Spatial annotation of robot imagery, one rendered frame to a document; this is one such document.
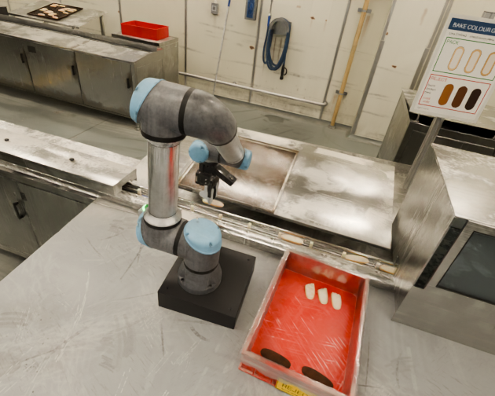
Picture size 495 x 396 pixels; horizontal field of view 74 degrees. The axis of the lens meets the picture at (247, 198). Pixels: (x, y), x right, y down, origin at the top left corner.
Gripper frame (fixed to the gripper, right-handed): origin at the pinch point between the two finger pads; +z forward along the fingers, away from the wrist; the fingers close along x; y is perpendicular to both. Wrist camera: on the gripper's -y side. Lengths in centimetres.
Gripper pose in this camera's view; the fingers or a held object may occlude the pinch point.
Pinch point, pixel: (213, 199)
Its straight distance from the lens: 145.6
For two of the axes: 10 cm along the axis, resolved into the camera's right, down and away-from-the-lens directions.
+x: -3.2, 5.2, -7.9
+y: -9.4, -2.7, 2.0
